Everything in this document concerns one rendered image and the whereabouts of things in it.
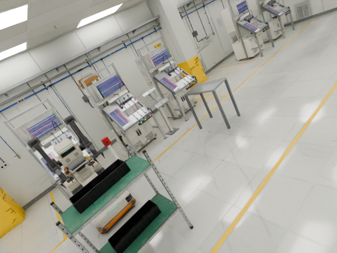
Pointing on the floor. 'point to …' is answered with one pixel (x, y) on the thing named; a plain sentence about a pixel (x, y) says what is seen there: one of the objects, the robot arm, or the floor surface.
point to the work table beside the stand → (199, 88)
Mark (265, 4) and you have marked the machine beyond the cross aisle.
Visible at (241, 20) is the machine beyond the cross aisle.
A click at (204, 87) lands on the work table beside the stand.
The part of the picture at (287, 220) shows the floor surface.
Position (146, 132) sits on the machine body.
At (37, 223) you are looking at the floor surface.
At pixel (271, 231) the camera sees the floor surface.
